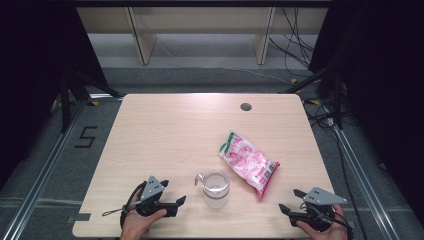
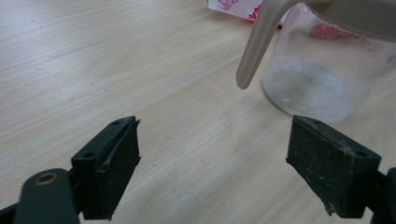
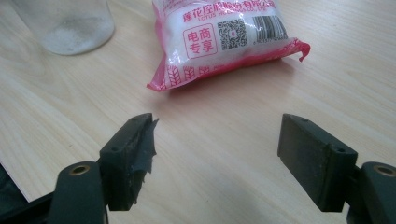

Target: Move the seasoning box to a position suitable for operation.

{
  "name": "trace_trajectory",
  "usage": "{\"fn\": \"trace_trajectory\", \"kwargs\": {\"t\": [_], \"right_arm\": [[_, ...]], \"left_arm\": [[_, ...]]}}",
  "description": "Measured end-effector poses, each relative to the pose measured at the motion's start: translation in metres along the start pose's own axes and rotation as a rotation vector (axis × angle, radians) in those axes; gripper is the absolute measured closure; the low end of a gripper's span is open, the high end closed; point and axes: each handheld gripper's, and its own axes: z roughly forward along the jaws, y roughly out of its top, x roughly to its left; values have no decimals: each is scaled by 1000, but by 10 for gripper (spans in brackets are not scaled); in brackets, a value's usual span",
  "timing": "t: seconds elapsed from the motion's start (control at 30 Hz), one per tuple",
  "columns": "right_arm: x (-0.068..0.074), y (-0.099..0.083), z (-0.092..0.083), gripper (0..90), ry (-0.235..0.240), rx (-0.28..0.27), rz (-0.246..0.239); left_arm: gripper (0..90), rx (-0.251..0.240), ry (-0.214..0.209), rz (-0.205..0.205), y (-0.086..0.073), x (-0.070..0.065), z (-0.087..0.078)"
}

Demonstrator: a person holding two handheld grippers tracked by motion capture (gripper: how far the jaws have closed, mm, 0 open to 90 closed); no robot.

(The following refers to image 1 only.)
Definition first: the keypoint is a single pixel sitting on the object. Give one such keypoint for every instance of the person's right hand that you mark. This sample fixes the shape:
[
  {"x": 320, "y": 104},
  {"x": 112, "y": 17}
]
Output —
[{"x": 328, "y": 233}]

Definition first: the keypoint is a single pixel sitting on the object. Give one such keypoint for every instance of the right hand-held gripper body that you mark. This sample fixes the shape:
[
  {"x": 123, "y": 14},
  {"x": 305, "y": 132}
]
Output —
[{"x": 316, "y": 208}]

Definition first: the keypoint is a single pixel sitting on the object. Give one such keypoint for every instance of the pink and white snack bag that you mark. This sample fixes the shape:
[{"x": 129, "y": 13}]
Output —
[{"x": 248, "y": 161}]

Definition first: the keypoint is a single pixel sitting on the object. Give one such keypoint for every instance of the black tripod stand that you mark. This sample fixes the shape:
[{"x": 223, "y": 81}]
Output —
[
  {"x": 65, "y": 100},
  {"x": 336, "y": 100}
]

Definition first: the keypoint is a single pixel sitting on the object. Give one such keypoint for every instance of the light wooden shelf unit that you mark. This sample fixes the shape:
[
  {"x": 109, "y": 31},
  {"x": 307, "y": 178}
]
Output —
[{"x": 200, "y": 20}]

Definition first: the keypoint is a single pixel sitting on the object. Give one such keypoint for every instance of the aluminium floor rail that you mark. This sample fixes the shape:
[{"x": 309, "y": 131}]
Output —
[
  {"x": 40, "y": 180},
  {"x": 363, "y": 180}
]

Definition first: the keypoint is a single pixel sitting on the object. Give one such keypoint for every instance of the black curtain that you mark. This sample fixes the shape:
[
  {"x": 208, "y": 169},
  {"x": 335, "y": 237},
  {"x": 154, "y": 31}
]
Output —
[
  {"x": 383, "y": 83},
  {"x": 30, "y": 66}
]

